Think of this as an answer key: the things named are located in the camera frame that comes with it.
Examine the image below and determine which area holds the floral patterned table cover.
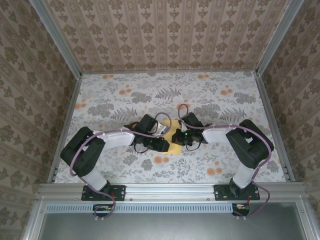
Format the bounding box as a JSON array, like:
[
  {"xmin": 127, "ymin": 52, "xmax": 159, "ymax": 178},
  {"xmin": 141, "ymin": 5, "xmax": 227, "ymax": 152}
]
[{"xmin": 53, "ymin": 71, "xmax": 287, "ymax": 185}]

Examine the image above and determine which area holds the grey metal panel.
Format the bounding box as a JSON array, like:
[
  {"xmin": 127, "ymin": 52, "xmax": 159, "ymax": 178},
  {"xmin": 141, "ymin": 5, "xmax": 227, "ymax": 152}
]
[{"xmin": 37, "ymin": 202, "xmax": 311, "ymax": 240}]

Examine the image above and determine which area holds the thin black right gripper cable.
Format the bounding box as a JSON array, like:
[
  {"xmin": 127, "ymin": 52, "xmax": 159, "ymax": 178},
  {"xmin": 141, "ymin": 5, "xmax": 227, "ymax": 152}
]
[{"xmin": 185, "ymin": 141, "xmax": 204, "ymax": 152}]

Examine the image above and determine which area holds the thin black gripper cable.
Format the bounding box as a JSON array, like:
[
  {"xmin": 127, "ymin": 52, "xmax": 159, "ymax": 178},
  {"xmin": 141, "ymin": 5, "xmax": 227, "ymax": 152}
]
[
  {"xmin": 133, "ymin": 142, "xmax": 151, "ymax": 157},
  {"xmin": 185, "ymin": 141, "xmax": 204, "ymax": 152}
]

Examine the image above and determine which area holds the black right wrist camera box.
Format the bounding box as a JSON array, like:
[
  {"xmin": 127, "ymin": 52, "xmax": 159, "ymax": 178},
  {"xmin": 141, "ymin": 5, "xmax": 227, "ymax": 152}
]
[{"xmin": 179, "ymin": 112, "xmax": 203, "ymax": 132}]

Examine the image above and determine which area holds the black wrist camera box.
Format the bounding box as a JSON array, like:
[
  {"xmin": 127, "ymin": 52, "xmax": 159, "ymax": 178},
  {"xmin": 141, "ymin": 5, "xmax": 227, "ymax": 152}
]
[
  {"xmin": 138, "ymin": 114, "xmax": 167, "ymax": 137},
  {"xmin": 179, "ymin": 112, "xmax": 203, "ymax": 132}
]

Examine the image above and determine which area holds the thin black left gripper cable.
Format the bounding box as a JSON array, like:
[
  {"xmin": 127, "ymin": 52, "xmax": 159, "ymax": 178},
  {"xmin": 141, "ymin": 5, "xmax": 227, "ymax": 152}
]
[{"xmin": 133, "ymin": 142, "xmax": 151, "ymax": 157}]

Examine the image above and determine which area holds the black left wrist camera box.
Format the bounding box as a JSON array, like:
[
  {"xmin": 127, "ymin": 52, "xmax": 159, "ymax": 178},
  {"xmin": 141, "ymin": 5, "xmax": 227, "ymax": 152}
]
[{"xmin": 138, "ymin": 114, "xmax": 167, "ymax": 137}]

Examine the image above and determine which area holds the long aluminium mounting rail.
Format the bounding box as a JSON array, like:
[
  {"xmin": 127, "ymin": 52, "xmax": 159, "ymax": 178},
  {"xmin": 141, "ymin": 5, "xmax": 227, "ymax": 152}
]
[{"xmin": 37, "ymin": 182, "xmax": 307, "ymax": 202}]

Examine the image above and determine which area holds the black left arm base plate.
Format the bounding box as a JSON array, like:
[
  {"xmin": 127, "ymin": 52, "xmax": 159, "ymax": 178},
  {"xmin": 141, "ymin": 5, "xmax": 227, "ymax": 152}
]
[{"xmin": 81, "ymin": 184, "xmax": 126, "ymax": 202}]

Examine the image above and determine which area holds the grey slotted cable duct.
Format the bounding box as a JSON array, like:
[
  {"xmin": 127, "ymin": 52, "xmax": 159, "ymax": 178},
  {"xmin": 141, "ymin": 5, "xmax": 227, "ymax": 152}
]
[{"xmin": 46, "ymin": 202, "xmax": 251, "ymax": 214}]

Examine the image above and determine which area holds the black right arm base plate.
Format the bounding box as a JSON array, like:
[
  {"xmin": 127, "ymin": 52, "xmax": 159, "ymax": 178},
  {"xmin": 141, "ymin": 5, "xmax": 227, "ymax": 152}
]
[{"xmin": 214, "ymin": 184, "xmax": 261, "ymax": 202}]

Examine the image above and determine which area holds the black wiring connector mount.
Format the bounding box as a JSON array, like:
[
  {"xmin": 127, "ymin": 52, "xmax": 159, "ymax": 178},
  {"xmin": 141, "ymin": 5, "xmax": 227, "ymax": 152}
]
[
  {"xmin": 231, "ymin": 202, "xmax": 251, "ymax": 217},
  {"xmin": 92, "ymin": 203, "xmax": 115, "ymax": 218}
]

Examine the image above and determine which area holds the aluminium side rail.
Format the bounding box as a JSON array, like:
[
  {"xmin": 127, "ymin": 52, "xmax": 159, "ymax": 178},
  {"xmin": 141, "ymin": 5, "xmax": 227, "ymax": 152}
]
[
  {"xmin": 255, "ymin": 71, "xmax": 297, "ymax": 183},
  {"xmin": 46, "ymin": 73, "xmax": 83, "ymax": 185}
]

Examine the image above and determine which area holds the aluminium frame post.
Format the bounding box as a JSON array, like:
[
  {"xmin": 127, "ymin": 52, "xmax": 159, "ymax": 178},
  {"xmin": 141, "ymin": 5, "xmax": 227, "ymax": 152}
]
[
  {"xmin": 254, "ymin": 0, "xmax": 307, "ymax": 76},
  {"xmin": 29, "ymin": 0, "xmax": 83, "ymax": 78}
]

